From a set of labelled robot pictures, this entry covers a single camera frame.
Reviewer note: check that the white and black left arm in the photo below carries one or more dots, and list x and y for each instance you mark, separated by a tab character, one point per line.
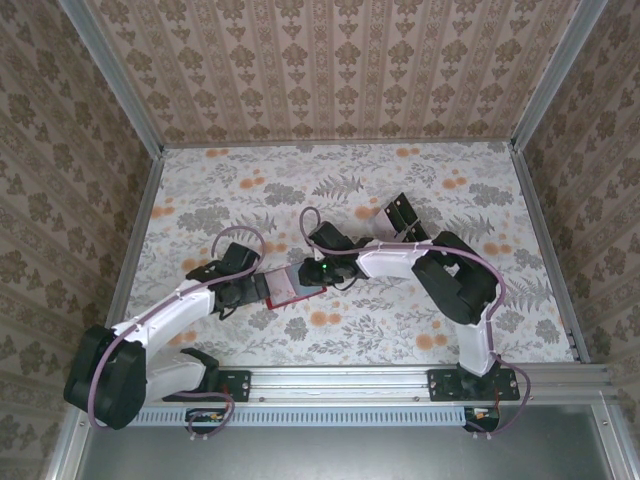
185	305

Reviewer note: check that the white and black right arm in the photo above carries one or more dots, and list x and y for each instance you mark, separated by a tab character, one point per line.
390	262

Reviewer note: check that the floral table cover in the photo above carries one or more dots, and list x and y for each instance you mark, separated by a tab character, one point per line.
350	170

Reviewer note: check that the black connector box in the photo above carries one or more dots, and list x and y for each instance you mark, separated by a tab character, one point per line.
482	416
205	416

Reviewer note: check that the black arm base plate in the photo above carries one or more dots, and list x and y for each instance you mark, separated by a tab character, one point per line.
235	385
442	385

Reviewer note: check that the aluminium mounting rail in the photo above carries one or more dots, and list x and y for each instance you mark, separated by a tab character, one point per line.
340	382

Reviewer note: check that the aluminium side rail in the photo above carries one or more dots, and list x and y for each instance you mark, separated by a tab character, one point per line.
545	240
145	210

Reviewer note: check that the aluminium rear rail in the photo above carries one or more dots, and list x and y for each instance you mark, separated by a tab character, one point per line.
340	144

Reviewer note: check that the aluminium corner post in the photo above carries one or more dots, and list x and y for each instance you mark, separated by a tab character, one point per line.
112	80
555	75

